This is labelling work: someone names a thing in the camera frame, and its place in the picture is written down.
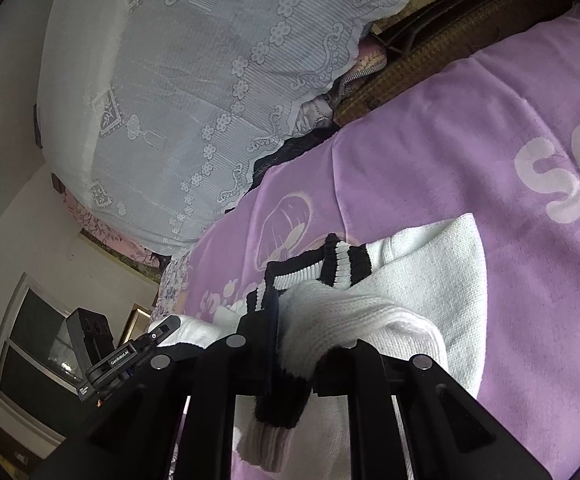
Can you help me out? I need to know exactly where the grey folded cloth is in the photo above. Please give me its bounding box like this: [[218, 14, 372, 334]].
[[297, 94, 337, 132]]

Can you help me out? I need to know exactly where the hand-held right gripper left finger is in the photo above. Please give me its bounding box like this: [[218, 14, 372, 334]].
[[34, 290, 291, 480]]

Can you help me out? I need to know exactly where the purple floral bedsheet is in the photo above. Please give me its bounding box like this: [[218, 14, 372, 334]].
[[154, 252, 194, 322]]

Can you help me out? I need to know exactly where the white v-neck sweater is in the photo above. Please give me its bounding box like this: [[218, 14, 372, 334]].
[[162, 212, 487, 475]]

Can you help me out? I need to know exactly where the golden wooden headboard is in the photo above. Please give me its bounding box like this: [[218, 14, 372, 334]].
[[114, 302, 153, 347]]

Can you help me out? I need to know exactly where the pink floral cloth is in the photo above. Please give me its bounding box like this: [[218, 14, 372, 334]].
[[64, 189, 171, 282]]

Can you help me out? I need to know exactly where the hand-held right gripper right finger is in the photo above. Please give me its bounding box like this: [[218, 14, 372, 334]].
[[314, 339, 553, 480]]

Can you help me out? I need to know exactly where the brown woven mat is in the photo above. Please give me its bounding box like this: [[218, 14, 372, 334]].
[[334, 0, 573, 127]]

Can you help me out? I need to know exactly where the white framed window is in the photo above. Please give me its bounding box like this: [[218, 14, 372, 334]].
[[0, 272, 79, 450]]

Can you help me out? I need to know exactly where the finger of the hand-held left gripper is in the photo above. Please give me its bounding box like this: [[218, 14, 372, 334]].
[[144, 315, 181, 350]]

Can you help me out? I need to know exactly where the purple printed blanket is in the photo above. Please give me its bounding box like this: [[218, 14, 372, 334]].
[[170, 2, 580, 480]]

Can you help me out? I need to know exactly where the white lace cloth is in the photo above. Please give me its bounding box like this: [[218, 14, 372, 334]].
[[37, 0, 411, 257]]

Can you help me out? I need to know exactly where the pink striped cloth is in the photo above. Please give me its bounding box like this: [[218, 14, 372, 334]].
[[342, 40, 389, 92]]

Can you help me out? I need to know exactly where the dark cloth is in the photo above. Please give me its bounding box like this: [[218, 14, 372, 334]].
[[225, 127, 341, 217]]

